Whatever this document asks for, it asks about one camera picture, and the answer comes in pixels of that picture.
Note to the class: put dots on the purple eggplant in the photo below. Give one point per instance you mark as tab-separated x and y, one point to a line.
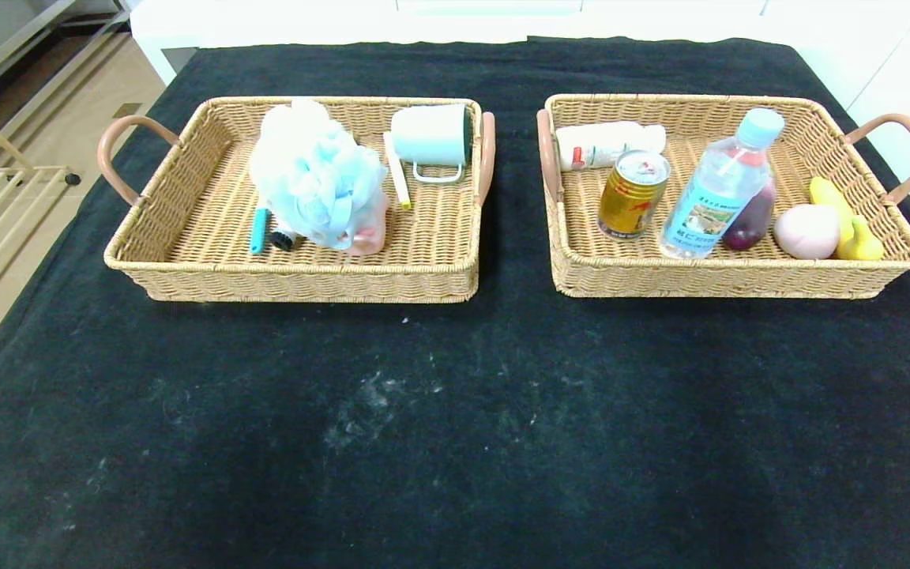
751	225

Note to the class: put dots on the pale pink egg-shaped fruit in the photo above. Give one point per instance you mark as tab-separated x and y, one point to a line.
806	231

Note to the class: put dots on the light blue bath pouf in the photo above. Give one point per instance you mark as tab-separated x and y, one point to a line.
321	175

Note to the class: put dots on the white bottle with black brush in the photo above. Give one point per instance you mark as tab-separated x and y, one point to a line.
283	241

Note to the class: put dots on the white bottle with red label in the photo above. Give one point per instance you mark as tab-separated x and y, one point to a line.
597	140

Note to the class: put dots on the pink lotion bottle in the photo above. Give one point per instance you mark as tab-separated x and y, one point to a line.
374	235

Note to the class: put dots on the white stick with yellow tip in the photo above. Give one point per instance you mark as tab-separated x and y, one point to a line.
396	174

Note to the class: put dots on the black table cloth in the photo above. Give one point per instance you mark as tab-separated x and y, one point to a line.
463	435

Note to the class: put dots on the gold drink can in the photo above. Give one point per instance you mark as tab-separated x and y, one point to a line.
629	207

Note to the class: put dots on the mint green mug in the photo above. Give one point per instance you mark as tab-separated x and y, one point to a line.
427	134

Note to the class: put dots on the wicker basket with toiletries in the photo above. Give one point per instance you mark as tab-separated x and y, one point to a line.
439	237

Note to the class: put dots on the yellow banana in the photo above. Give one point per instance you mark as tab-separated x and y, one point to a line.
858	245

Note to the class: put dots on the clear water bottle blue cap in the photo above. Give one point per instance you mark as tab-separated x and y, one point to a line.
708	207

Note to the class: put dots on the small green floor tag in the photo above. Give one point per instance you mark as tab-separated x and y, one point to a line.
128	111

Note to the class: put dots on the wicker basket with food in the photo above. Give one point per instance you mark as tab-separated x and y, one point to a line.
739	273

